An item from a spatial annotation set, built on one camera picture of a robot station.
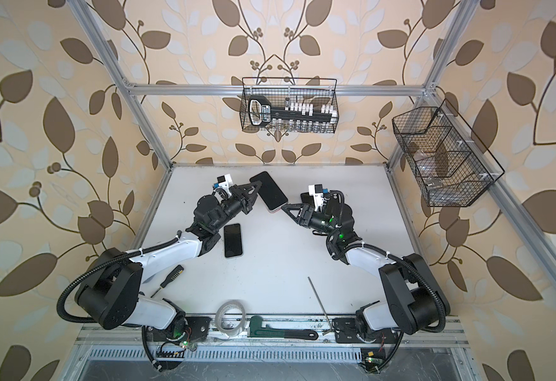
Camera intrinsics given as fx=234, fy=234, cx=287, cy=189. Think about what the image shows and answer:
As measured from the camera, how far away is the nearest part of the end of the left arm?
2.33 ft

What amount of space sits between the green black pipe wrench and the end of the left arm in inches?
14.3

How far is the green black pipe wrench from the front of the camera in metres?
0.74
